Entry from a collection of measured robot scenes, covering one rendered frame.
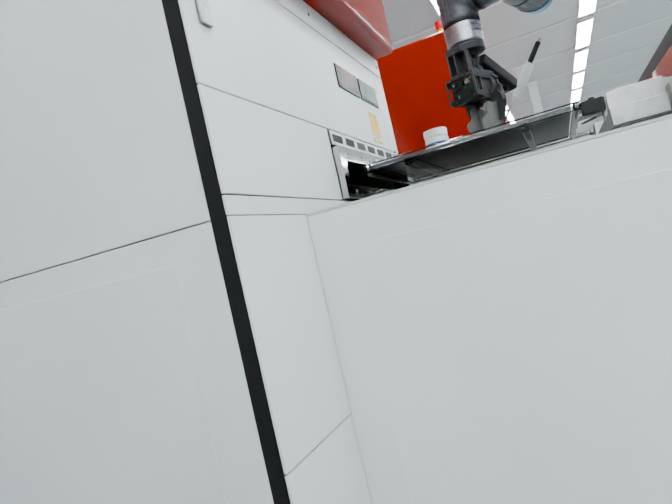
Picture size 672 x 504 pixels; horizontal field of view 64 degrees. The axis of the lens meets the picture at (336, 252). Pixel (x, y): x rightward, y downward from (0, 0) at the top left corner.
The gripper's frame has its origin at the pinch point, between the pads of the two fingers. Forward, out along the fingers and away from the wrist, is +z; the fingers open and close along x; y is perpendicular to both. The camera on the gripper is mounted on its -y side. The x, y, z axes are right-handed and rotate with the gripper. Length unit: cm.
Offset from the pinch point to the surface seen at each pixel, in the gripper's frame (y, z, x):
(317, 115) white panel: 40.2, -8.0, -5.6
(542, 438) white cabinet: 39, 45, 23
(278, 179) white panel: 57, 4, 4
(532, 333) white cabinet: 39, 31, 25
